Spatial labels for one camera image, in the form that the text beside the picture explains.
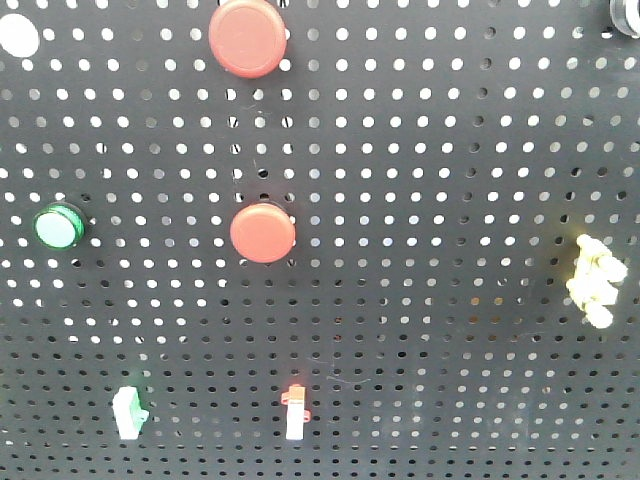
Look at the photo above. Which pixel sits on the lower red push button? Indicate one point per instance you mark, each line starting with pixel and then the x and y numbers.
pixel 262 233

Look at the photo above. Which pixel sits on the red push button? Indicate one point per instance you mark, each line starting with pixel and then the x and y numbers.
pixel 247 37
pixel 262 233

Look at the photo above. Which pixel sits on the upper red push button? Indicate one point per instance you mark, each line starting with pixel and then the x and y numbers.
pixel 247 37

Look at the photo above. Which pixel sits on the green push button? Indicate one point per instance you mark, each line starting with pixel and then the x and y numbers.
pixel 59 225

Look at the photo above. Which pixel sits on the black perforated pegboard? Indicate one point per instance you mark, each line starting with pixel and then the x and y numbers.
pixel 438 160

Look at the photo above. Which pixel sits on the middle white toggle switch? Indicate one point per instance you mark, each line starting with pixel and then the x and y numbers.
pixel 294 399

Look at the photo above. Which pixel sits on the white toggle switch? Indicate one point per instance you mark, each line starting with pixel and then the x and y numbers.
pixel 129 415
pixel 294 399

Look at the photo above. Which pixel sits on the left white toggle switch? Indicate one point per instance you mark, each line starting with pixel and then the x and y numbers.
pixel 129 415

